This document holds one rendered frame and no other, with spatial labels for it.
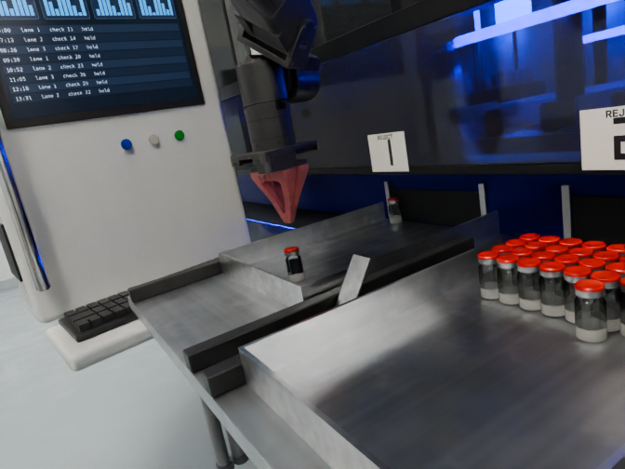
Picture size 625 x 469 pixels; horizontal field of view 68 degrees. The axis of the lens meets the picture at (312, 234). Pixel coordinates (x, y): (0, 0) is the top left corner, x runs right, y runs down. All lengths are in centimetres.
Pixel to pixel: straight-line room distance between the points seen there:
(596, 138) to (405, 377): 31
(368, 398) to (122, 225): 78
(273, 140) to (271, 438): 35
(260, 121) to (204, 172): 56
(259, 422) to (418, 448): 12
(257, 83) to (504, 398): 42
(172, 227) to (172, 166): 14
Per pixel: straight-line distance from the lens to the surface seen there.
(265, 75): 58
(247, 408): 39
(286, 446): 35
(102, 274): 105
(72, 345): 88
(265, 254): 78
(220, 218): 114
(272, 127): 58
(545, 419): 35
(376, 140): 76
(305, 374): 41
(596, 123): 54
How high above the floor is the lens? 109
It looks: 13 degrees down
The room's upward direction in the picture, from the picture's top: 10 degrees counter-clockwise
